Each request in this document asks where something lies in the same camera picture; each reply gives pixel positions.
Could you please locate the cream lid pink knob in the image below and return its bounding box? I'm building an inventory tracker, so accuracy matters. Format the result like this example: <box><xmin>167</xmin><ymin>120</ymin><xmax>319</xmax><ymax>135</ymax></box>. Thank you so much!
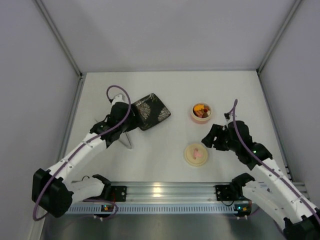
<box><xmin>184</xmin><ymin>143</ymin><xmax>209</xmax><ymax>167</ymax></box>

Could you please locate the red bacon piece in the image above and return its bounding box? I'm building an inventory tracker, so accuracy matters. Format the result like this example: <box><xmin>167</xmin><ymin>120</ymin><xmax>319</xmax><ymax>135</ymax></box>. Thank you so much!
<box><xmin>195</xmin><ymin>111</ymin><xmax>203</xmax><ymax>118</ymax></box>

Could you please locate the orange fish-shaped food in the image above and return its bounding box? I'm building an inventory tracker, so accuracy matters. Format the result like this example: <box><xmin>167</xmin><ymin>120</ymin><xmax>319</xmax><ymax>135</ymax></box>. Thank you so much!
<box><xmin>193</xmin><ymin>104</ymin><xmax>205</xmax><ymax>112</ymax></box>

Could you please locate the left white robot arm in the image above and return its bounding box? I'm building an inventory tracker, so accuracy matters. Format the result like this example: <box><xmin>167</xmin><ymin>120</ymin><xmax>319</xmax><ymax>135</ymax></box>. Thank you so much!
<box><xmin>31</xmin><ymin>102</ymin><xmax>141</xmax><ymax>218</ymax></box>

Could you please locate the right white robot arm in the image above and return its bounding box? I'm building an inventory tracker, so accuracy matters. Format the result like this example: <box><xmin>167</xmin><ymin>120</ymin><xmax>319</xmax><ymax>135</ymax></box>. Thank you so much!
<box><xmin>201</xmin><ymin>120</ymin><xmax>320</xmax><ymax>240</ymax></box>

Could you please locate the cream pink round bowl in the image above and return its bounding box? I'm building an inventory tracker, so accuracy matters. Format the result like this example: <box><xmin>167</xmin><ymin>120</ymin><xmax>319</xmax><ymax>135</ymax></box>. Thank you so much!
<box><xmin>190</xmin><ymin>102</ymin><xmax>213</xmax><ymax>124</ymax></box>

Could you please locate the black floral square plate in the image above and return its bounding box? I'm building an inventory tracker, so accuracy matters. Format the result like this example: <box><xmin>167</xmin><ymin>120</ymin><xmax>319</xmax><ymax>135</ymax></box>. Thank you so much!
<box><xmin>132</xmin><ymin>93</ymin><xmax>171</xmax><ymax>131</ymax></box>

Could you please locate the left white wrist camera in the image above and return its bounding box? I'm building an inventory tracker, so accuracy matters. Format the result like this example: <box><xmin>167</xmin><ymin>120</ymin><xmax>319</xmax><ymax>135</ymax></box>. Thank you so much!
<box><xmin>111</xmin><ymin>93</ymin><xmax>125</xmax><ymax>106</ymax></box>

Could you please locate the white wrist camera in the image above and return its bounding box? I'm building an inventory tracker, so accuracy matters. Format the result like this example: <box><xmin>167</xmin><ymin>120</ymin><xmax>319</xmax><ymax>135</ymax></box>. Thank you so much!
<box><xmin>224</xmin><ymin>112</ymin><xmax>236</xmax><ymax>126</ymax></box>
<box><xmin>111</xmin><ymin>93</ymin><xmax>125</xmax><ymax>106</ymax></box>

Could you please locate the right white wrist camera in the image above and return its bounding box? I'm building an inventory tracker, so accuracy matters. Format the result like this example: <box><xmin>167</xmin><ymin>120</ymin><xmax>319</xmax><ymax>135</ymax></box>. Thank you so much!
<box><xmin>224</xmin><ymin>112</ymin><xmax>236</xmax><ymax>126</ymax></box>

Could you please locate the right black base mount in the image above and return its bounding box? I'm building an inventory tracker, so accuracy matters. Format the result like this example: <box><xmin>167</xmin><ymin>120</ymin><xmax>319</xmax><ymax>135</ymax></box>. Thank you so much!
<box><xmin>215</xmin><ymin>184</ymin><xmax>240</xmax><ymax>202</ymax></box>

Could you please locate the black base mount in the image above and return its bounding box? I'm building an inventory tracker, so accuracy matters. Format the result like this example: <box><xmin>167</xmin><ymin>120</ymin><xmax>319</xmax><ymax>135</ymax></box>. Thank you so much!
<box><xmin>99</xmin><ymin>185</ymin><xmax>127</xmax><ymax>203</ymax></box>
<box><xmin>215</xmin><ymin>184</ymin><xmax>240</xmax><ymax>202</ymax></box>

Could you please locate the left aluminium frame post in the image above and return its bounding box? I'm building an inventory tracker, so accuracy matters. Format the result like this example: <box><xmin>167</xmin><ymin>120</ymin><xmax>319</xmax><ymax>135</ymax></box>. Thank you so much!
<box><xmin>33</xmin><ymin>0</ymin><xmax>84</xmax><ymax>76</ymax></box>

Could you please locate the aluminium frame post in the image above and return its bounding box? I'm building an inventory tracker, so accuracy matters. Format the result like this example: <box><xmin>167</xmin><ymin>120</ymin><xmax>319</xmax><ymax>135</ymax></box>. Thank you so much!
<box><xmin>256</xmin><ymin>0</ymin><xmax>305</xmax><ymax>75</ymax></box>
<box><xmin>33</xmin><ymin>0</ymin><xmax>84</xmax><ymax>76</ymax></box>

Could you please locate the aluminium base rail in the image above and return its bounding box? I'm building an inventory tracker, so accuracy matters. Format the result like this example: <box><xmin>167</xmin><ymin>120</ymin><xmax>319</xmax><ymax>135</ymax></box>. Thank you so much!
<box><xmin>111</xmin><ymin>182</ymin><xmax>229</xmax><ymax>204</ymax></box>

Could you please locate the slotted grey cable duct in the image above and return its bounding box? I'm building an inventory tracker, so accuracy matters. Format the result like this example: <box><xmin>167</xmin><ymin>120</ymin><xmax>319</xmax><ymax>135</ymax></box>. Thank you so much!
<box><xmin>66</xmin><ymin>203</ymin><xmax>252</xmax><ymax>215</ymax></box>

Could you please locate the right aluminium frame post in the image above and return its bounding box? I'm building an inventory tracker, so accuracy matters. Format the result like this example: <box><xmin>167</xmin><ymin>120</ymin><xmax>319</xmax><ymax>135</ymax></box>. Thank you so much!
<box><xmin>256</xmin><ymin>0</ymin><xmax>305</xmax><ymax>75</ymax></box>

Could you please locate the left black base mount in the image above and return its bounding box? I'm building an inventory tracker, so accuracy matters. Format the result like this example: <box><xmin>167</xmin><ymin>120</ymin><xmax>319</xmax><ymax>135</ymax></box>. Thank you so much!
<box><xmin>99</xmin><ymin>185</ymin><xmax>127</xmax><ymax>203</ymax></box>

